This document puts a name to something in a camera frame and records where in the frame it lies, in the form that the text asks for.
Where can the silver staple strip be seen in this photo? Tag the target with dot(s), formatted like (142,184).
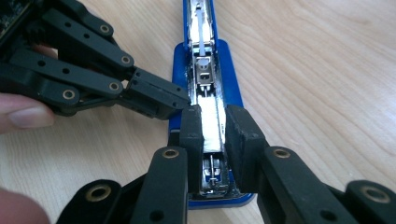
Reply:
(212,124)

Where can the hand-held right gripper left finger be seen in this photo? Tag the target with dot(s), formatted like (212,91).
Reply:
(193,146)

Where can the blue stapler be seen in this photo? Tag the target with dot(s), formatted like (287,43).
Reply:
(232,77)

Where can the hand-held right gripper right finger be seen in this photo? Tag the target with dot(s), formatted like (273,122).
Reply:
(244,146)

